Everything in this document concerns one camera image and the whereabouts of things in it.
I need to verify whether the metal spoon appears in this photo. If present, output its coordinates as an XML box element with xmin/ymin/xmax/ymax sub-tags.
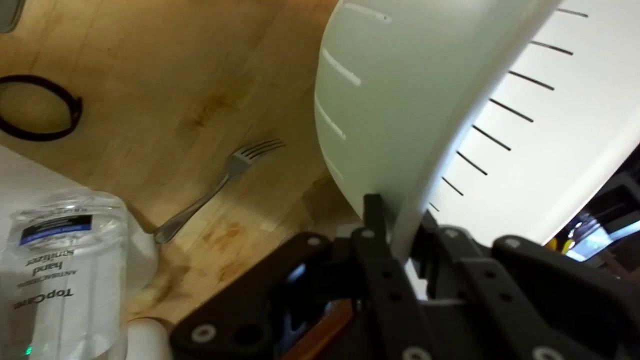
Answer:
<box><xmin>151</xmin><ymin>137</ymin><xmax>287</xmax><ymax>246</ymax></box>

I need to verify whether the black rubber ring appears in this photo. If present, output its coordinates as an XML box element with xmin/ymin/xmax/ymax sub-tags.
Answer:
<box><xmin>0</xmin><ymin>74</ymin><xmax>85</xmax><ymax>144</ymax></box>

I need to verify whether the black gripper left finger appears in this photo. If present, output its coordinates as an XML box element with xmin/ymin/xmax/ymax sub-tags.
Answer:
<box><xmin>350</xmin><ymin>193</ymin><xmax>436</xmax><ymax>360</ymax></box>

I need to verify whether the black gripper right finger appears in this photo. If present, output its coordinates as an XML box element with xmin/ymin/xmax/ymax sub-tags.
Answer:
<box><xmin>413</xmin><ymin>217</ymin><xmax>640</xmax><ymax>360</ymax></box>

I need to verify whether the clear hand sanitizer bottle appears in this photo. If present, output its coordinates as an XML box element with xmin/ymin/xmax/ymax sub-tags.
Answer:
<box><xmin>0</xmin><ymin>188</ymin><xmax>132</xmax><ymax>360</ymax></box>

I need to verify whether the white plastic colander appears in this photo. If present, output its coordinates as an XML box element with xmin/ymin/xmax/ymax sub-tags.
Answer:
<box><xmin>312</xmin><ymin>0</ymin><xmax>640</xmax><ymax>262</ymax></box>

